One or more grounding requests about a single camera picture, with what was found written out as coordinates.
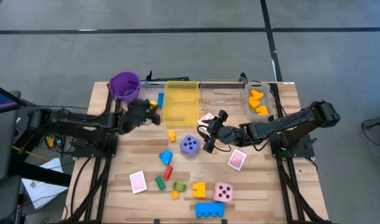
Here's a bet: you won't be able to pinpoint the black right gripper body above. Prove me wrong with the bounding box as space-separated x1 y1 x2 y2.
210 109 245 153

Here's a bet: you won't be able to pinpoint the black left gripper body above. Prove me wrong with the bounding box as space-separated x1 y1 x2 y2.
121 104 152 134

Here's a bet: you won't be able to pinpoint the purple foam die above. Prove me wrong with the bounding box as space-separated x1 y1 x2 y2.
179 134 201 157

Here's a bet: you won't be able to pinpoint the blue heart toy block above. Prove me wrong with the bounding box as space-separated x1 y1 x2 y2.
159 150 174 166

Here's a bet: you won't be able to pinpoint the large yellow building brick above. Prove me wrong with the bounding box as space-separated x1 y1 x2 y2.
192 182 206 198

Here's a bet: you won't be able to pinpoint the light green building brick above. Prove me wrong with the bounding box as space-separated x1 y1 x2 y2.
172 181 188 192

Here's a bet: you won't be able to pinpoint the pink foam die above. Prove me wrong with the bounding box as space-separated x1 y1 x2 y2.
213 182 234 203

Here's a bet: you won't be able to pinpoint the dark green oblong brick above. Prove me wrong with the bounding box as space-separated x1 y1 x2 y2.
154 175 167 191

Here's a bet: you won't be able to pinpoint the large blue toy block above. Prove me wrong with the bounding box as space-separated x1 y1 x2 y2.
195 202 225 218

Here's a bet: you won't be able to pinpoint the red-white playing card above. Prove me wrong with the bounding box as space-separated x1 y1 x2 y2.
198 112 215 128

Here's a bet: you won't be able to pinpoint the small clear plastic bin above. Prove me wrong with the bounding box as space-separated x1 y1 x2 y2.
135 81 167 119

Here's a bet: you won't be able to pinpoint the purple plastic bucket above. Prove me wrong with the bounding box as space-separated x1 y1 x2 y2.
107 71 142 103

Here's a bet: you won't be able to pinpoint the pink playing card box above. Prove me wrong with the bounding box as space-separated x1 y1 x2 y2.
227 148 248 172

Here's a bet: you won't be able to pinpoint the yellow translucent plastic bin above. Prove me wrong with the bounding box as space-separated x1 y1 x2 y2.
162 80 200 127

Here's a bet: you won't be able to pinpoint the large clear plastic bin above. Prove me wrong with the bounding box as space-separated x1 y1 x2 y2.
200 76 248 112

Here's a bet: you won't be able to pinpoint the grey plastic bin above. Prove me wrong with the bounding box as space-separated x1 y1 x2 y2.
244 82 274 121

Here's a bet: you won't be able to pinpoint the pink playing card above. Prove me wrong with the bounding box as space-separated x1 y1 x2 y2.
129 170 148 194

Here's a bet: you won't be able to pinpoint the white paper sheets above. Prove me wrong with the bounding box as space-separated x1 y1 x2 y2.
21 157 69 210

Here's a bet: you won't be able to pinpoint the computer monitor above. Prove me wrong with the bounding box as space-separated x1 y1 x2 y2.
0 82 26 116

